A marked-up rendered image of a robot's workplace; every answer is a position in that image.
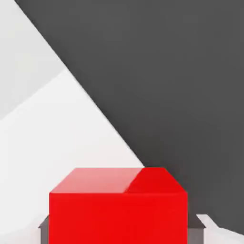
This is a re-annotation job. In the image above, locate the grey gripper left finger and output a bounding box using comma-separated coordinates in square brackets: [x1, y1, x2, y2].
[0, 214, 50, 244]

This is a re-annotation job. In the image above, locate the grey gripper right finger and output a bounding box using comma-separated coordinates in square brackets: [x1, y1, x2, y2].
[187, 213, 244, 244]

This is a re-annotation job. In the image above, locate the small red cube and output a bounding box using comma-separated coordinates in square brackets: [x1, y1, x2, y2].
[49, 167, 189, 244]

